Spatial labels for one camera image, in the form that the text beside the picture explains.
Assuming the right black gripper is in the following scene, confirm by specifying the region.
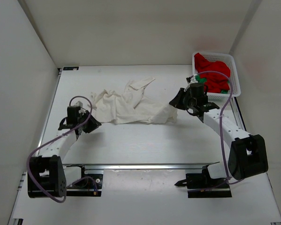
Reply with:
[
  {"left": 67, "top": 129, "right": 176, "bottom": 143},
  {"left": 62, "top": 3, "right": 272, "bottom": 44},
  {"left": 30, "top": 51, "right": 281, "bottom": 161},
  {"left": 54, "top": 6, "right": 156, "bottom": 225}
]
[{"left": 170, "top": 89, "right": 197, "bottom": 111}]

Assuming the white t shirt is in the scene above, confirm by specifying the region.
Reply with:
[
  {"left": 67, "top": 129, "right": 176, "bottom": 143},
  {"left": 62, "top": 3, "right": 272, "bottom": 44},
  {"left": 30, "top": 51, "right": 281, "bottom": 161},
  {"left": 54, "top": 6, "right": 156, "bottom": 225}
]
[{"left": 90, "top": 77, "right": 177, "bottom": 124}]

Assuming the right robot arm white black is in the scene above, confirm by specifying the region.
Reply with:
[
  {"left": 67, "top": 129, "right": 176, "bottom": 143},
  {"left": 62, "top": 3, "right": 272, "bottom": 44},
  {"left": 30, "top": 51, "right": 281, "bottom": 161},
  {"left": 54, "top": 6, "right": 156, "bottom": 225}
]
[{"left": 169, "top": 83, "right": 268, "bottom": 188}]

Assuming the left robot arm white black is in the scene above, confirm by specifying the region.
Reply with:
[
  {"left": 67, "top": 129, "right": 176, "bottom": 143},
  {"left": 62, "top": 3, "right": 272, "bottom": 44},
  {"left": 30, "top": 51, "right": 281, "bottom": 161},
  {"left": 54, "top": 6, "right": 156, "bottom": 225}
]
[{"left": 27, "top": 105, "right": 101, "bottom": 202}]

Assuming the green t shirt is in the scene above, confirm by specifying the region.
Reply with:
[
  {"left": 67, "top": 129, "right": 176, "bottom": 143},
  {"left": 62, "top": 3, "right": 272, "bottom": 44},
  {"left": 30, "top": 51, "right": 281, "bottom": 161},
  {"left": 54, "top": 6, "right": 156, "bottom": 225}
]
[{"left": 196, "top": 73, "right": 230, "bottom": 94}]

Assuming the red t shirt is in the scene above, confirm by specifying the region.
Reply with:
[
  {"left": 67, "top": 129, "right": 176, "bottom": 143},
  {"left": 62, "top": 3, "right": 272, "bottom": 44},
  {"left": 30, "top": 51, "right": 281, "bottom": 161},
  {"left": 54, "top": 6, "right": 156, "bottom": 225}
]
[{"left": 194, "top": 53, "right": 231, "bottom": 94}]

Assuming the white plastic basket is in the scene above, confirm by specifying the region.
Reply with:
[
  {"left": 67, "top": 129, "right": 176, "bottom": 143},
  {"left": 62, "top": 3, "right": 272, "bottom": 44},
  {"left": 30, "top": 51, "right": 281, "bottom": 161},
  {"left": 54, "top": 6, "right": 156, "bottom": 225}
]
[{"left": 192, "top": 52, "right": 241, "bottom": 100}]

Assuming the dark table label sticker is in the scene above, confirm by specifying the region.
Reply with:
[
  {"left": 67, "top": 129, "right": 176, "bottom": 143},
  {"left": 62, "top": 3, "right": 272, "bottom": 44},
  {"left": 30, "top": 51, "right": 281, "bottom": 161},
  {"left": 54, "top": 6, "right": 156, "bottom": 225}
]
[{"left": 62, "top": 67, "right": 79, "bottom": 71}]

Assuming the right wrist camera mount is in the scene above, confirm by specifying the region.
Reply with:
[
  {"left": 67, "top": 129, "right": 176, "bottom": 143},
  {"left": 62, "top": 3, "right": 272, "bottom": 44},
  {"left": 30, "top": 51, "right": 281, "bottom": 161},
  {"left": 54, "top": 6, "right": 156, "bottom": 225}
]
[{"left": 186, "top": 74, "right": 198, "bottom": 84}]

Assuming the aluminium table rail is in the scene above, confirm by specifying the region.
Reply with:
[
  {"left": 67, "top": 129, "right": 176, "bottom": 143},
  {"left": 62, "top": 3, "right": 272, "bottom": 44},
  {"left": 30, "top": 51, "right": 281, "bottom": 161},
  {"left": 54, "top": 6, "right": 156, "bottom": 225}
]
[{"left": 63, "top": 163, "right": 209, "bottom": 170}]

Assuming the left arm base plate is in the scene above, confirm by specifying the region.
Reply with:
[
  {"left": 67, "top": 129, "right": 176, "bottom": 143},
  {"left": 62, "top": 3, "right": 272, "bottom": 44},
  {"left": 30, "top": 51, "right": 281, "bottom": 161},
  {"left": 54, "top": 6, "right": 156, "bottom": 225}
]
[{"left": 63, "top": 165, "right": 104, "bottom": 197}]

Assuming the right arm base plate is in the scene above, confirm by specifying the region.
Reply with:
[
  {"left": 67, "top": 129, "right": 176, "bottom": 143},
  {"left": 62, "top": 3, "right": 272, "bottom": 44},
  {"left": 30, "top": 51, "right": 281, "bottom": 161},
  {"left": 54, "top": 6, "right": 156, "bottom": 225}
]
[{"left": 175, "top": 162, "right": 232, "bottom": 198}]

